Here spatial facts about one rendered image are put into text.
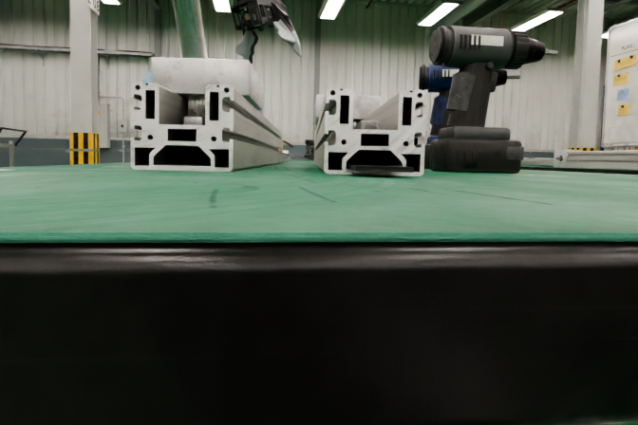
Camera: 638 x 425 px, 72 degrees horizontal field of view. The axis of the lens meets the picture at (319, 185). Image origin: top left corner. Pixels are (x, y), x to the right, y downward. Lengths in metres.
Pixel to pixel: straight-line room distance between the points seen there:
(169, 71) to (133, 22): 12.52
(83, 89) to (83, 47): 0.61
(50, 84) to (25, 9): 1.93
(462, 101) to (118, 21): 12.68
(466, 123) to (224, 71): 0.37
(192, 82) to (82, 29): 7.22
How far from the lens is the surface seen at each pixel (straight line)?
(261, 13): 1.03
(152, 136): 0.47
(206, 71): 0.53
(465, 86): 0.70
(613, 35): 4.54
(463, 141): 0.67
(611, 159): 2.43
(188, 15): 1.59
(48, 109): 13.33
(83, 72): 7.61
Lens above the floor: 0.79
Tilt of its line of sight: 4 degrees down
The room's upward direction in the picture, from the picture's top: 1 degrees clockwise
